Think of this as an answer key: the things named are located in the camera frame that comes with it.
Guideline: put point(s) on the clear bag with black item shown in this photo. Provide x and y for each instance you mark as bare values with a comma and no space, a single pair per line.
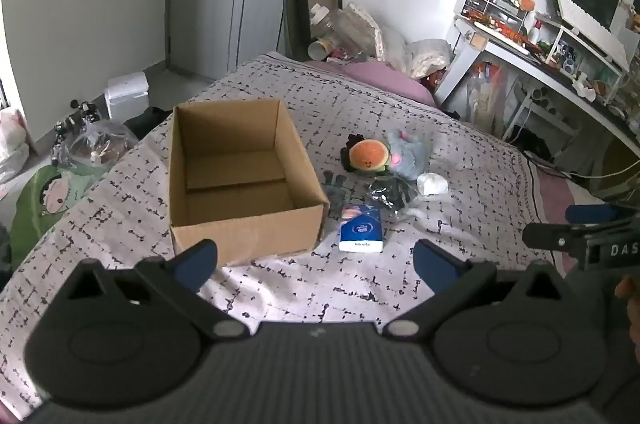
392,196

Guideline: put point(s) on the brown cardboard box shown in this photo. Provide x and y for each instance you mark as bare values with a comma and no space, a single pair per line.
240,224

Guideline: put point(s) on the clear plastic jar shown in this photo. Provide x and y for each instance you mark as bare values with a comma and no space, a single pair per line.
332,23

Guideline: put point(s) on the clear bag under desk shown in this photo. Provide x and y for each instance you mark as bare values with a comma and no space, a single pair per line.
485,96

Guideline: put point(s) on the white cloth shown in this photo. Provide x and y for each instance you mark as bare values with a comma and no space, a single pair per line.
432,184

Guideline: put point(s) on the blue tissue pack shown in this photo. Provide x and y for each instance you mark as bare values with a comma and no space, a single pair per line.
360,231

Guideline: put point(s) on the grey knit glove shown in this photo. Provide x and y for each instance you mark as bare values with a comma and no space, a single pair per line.
335,194

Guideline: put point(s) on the orange burger plush toy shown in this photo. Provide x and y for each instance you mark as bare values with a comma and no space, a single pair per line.
367,156

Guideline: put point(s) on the green cartoon cushion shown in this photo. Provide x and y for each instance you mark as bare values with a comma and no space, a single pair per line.
55,199

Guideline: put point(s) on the white desk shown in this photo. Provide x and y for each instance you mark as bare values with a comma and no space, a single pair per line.
465,58

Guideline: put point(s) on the white keyboard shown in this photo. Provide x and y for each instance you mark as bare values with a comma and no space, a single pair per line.
590,26

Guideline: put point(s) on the white crumpled plastic bag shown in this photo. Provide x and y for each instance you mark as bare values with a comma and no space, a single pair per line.
430,56

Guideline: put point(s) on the white printed plastic bag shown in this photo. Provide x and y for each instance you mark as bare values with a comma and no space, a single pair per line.
12,143

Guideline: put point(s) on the black tripod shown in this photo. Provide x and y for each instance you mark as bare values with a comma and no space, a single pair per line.
75,121

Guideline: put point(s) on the person's right hand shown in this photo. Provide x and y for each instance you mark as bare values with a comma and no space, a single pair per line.
627,290

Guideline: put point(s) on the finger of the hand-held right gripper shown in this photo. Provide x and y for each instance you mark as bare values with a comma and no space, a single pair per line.
590,213
550,236

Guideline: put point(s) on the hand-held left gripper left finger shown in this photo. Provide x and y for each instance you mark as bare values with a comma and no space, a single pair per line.
196,261

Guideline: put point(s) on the white bottle with red cap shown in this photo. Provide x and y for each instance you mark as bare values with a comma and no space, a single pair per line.
535,34

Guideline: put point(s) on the white box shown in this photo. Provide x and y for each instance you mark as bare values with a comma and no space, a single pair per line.
127,96

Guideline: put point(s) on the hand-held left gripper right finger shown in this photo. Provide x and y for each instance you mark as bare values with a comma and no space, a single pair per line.
434,263

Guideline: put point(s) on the white monitor riser shelf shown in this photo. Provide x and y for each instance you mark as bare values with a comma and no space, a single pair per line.
575,34

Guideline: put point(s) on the clear bag with patterned cloth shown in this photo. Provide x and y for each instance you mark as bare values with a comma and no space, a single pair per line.
365,28

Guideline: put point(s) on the pink pillow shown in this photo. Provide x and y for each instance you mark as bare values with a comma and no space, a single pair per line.
390,81

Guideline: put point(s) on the grey fluffy plush toy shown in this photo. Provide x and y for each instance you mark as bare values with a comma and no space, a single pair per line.
407,153

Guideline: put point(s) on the clear round plastic bag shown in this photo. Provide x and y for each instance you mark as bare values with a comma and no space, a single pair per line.
100,143

